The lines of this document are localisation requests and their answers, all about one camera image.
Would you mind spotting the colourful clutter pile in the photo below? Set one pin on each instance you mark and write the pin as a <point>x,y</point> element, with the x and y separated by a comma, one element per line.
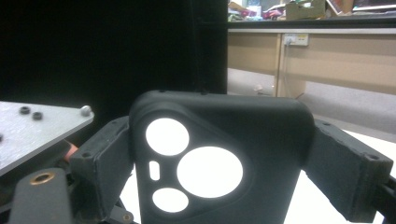
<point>249,12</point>

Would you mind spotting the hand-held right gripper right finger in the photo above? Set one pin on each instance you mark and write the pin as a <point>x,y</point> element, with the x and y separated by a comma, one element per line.
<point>345,174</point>

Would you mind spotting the black curtain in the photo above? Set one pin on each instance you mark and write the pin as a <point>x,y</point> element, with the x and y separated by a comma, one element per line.
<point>93,46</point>

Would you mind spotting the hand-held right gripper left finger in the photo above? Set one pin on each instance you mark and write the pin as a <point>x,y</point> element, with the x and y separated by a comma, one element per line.
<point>102,168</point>

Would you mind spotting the black phone case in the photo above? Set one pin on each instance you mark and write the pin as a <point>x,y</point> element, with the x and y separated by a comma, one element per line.
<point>249,130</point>

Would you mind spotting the cardboard box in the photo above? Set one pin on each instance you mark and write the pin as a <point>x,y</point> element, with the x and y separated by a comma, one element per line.
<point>305,11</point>

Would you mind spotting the light wooden desk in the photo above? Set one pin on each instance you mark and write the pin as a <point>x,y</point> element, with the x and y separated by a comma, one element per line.
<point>342,62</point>

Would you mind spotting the white wall socket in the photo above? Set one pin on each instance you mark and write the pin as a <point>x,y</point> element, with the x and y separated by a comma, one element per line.
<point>299,39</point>

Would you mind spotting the white plug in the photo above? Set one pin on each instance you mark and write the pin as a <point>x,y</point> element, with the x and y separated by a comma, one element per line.
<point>289,40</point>

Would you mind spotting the flat dark panel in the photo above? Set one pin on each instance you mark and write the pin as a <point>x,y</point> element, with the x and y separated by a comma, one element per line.
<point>373,6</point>

